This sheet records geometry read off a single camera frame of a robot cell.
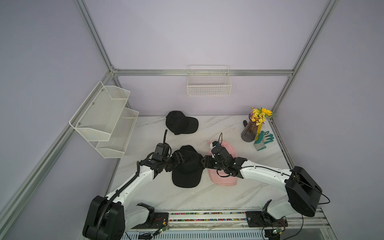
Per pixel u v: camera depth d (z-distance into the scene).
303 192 0.43
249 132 0.99
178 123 1.08
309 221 0.75
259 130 1.11
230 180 0.84
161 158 0.65
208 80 0.94
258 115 0.88
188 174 0.90
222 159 0.64
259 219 0.73
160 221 0.73
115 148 0.88
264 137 1.05
